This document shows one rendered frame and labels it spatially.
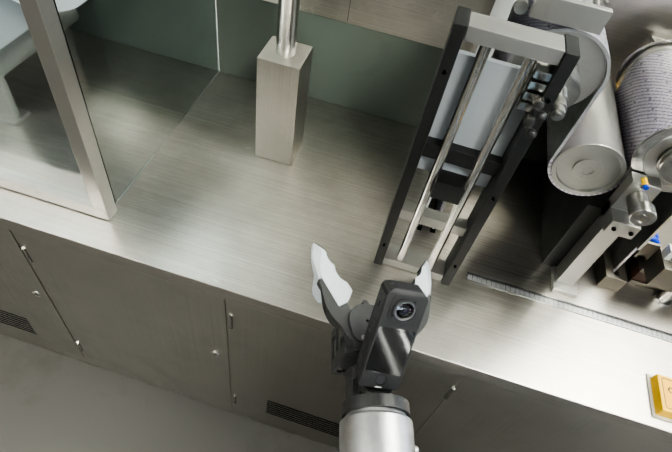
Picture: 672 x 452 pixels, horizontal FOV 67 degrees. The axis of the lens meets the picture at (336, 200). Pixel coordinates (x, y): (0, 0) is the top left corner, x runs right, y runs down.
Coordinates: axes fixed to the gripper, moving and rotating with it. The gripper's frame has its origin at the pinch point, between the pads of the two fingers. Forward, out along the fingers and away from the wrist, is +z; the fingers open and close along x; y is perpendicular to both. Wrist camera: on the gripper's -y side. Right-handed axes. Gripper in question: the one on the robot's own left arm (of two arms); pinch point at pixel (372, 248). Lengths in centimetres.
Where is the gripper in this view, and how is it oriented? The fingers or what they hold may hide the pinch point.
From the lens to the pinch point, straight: 64.2
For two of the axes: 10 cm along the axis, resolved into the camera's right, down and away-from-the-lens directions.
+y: -2.6, 6.3, 7.3
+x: 9.6, 1.7, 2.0
